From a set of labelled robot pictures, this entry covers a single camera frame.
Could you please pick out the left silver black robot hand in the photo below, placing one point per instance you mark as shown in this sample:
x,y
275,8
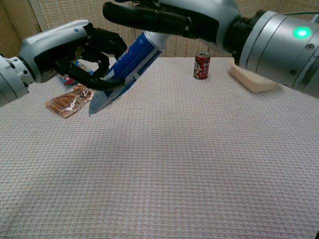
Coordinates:
x,y
45,44

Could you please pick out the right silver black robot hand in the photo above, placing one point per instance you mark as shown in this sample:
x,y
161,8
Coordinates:
x,y
199,17

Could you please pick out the blue white toothpaste tube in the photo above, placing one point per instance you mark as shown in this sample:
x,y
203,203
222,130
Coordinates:
x,y
132,64

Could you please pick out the blue snack bag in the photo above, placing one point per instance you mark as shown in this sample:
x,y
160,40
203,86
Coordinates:
x,y
67,81

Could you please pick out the red drink can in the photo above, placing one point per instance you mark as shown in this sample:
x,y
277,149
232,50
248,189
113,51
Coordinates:
x,y
202,67

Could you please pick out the clear brown snack pouch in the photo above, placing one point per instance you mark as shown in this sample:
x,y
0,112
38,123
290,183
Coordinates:
x,y
67,102

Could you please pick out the beige lidded food box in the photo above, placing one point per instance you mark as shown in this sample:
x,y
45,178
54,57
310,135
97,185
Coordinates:
x,y
251,83

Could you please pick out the white woven tablecloth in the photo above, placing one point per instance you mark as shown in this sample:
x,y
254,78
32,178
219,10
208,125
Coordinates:
x,y
174,161

